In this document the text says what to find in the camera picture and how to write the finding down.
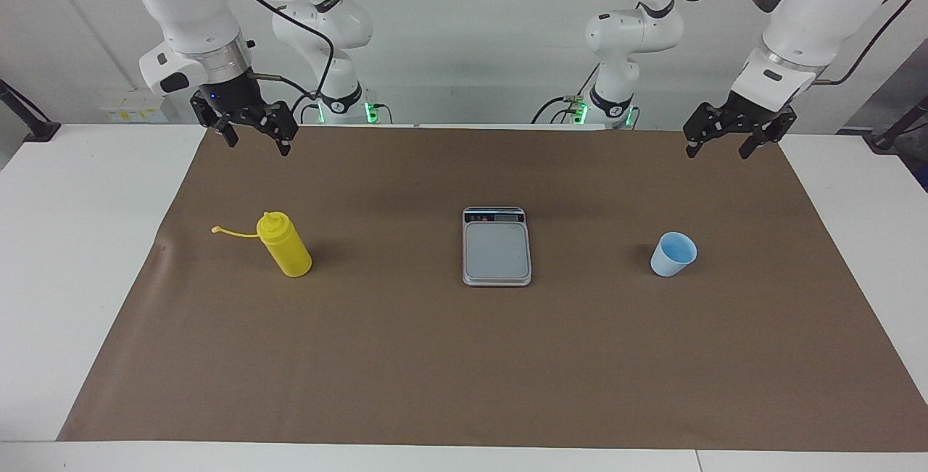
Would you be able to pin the brown paper table mat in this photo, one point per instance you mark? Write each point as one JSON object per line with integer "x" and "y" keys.
{"x": 464, "y": 363}

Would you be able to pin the black clamp stand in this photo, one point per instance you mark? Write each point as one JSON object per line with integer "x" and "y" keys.
{"x": 888, "y": 140}
{"x": 40, "y": 130}

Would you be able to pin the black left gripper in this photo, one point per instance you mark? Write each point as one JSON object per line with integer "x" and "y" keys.
{"x": 754, "y": 113}

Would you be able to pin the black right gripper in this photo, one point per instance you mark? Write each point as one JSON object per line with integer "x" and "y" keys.
{"x": 228, "y": 98}

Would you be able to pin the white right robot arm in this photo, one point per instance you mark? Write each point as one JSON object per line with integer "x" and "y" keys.
{"x": 188, "y": 1}

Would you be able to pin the white wall power strip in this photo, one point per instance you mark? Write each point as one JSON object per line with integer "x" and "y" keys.
{"x": 134, "y": 111}

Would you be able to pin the yellow squeeze bottle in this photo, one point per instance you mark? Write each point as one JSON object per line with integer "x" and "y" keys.
{"x": 286, "y": 247}

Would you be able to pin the light blue plastic cup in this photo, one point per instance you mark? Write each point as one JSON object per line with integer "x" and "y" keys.
{"x": 670, "y": 258}

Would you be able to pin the silver digital kitchen scale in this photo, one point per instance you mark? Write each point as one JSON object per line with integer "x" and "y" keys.
{"x": 496, "y": 254}

